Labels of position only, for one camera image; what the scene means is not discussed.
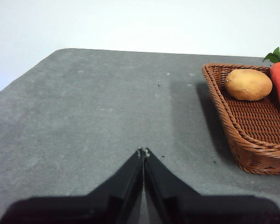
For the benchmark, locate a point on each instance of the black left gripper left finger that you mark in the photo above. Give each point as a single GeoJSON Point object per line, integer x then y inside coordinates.
{"type": "Point", "coordinates": [95, 207]}

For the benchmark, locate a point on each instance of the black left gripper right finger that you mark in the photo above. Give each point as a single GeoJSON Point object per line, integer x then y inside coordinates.
{"type": "Point", "coordinates": [200, 210]}

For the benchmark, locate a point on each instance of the brown wicker basket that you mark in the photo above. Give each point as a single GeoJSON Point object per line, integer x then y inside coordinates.
{"type": "Point", "coordinates": [254, 123]}

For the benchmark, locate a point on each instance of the yellow-brown potato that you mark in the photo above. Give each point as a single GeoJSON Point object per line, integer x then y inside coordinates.
{"type": "Point", "coordinates": [248, 85]}

